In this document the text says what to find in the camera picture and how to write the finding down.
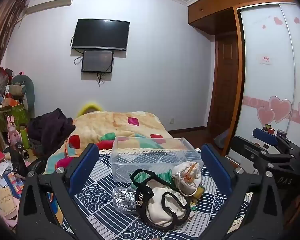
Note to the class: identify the clear plastic storage box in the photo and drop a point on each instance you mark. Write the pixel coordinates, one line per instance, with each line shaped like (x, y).
(152, 157)

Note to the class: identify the brown wooden door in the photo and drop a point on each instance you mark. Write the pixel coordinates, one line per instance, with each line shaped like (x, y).
(225, 85)

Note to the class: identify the silver sequin pouch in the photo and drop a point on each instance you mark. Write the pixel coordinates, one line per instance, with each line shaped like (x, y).
(123, 200)

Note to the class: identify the small wall monitor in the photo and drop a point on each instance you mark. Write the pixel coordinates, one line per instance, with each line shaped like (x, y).
(97, 61)

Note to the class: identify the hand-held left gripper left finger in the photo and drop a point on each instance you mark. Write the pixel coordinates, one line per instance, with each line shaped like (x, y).
(86, 165)

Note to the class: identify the pile of papers and books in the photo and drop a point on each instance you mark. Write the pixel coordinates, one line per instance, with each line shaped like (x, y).
(5, 192)

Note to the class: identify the white air conditioner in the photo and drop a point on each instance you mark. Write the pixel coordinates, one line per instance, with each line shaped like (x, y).
(48, 5)

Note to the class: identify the yellow sponge block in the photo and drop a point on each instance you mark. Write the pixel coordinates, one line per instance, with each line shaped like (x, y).
(198, 191)

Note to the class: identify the green patterned bag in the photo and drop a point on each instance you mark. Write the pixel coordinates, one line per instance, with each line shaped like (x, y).
(13, 115)

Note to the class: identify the dark clothing pile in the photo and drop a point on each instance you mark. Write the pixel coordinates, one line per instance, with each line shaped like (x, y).
(48, 130)

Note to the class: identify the green bottle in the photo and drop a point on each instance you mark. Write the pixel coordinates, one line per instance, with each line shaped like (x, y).
(24, 137)

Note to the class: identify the blue wave-pattern bedsheet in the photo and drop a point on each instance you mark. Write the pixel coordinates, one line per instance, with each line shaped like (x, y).
(107, 200)

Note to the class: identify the green striped cloth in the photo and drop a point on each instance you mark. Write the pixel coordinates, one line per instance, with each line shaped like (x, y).
(162, 177)

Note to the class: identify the brown striped curtain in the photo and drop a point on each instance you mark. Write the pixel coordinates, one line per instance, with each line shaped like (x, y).
(5, 27)

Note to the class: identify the grey green plush toy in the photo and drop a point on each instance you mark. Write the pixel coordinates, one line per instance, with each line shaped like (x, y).
(21, 88)

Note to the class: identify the wooden wardrobe with sliding doors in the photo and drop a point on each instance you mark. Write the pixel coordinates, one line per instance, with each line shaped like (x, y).
(265, 67)

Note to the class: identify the pink rabbit figure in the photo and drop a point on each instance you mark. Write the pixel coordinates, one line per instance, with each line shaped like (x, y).
(13, 131)

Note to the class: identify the large wall television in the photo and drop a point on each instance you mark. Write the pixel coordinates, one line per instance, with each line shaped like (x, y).
(101, 33)

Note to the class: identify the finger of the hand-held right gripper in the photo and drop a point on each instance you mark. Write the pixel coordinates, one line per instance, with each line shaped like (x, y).
(265, 134)
(250, 152)

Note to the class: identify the beige patterned blanket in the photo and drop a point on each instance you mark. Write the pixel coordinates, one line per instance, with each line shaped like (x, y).
(115, 130)

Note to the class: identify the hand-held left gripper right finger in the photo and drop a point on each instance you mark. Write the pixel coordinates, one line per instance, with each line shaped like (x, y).
(216, 165)

